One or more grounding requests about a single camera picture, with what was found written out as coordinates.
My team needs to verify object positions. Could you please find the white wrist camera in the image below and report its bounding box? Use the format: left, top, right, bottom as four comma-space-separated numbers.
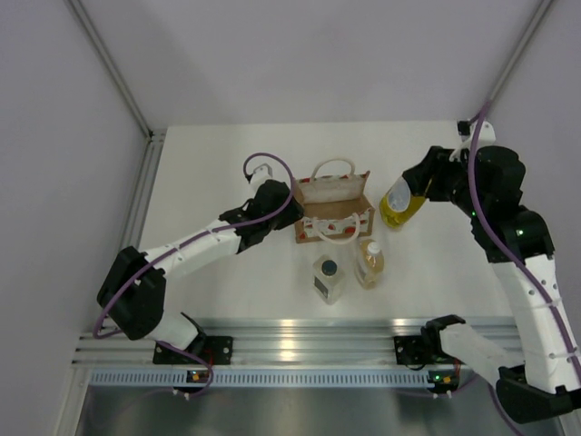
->
243, 163, 272, 193
457, 118, 496, 149

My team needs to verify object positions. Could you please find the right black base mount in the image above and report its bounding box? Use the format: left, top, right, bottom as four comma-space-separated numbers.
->
393, 335, 453, 369

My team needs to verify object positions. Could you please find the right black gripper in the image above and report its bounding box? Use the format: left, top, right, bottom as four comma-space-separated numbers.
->
405, 146, 487, 221

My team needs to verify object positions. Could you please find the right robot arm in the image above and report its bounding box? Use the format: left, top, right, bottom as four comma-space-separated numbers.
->
402, 145, 580, 424

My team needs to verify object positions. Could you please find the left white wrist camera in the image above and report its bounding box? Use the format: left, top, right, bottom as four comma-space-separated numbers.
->
243, 163, 272, 193

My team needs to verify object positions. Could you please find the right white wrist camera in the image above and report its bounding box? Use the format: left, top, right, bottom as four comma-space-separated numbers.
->
457, 118, 496, 149

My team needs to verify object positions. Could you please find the grey slotted cable duct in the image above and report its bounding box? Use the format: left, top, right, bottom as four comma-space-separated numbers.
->
90, 369, 458, 389

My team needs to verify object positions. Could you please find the grey cap clear bottle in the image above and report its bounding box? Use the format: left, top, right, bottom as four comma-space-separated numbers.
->
312, 255, 346, 305

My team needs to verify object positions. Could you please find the left aluminium frame post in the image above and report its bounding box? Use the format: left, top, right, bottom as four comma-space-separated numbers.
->
64, 0, 152, 139

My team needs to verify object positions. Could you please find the right aluminium frame post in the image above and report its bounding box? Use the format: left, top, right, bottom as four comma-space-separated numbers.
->
469, 0, 558, 124

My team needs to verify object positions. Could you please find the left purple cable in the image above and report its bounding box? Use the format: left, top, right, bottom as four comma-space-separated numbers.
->
92, 151, 296, 340

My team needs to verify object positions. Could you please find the aluminium frame post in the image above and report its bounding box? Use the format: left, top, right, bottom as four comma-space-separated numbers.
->
64, 0, 152, 139
469, 0, 558, 124

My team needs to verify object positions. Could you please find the burlap watermelon canvas bag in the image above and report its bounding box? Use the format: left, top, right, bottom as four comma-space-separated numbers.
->
294, 157, 375, 245

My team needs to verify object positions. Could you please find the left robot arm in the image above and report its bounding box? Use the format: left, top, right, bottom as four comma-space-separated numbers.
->
96, 180, 304, 363

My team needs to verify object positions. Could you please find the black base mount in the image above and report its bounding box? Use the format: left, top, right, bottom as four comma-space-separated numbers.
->
393, 335, 453, 369
153, 335, 234, 366

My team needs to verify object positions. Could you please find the red cap yellow bottle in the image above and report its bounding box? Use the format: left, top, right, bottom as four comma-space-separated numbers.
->
379, 176, 426, 230

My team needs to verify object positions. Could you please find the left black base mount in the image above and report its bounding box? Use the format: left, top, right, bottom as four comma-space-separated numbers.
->
153, 335, 234, 366

